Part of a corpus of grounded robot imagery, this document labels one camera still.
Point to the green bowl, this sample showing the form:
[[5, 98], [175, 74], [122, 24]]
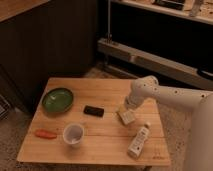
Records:
[[57, 100]]

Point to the grey metal rail beam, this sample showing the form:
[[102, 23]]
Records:
[[152, 62]]

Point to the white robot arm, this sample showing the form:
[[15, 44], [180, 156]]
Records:
[[199, 151]]

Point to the white ceramic cup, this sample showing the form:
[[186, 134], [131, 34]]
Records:
[[73, 135]]

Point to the white plastic bottle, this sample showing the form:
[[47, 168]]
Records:
[[135, 147]]

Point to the dark cabinet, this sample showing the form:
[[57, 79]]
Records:
[[56, 39]]

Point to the black rectangular object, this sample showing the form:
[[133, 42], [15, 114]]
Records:
[[94, 111]]

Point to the wooden shelf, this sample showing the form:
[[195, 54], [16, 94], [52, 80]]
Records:
[[194, 10]]

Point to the white sponge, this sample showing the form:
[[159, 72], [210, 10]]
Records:
[[127, 115]]

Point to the wooden table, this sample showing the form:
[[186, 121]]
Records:
[[105, 139]]

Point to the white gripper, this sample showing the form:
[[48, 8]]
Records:
[[129, 105]]

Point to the orange carrot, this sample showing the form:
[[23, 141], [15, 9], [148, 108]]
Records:
[[45, 134]]

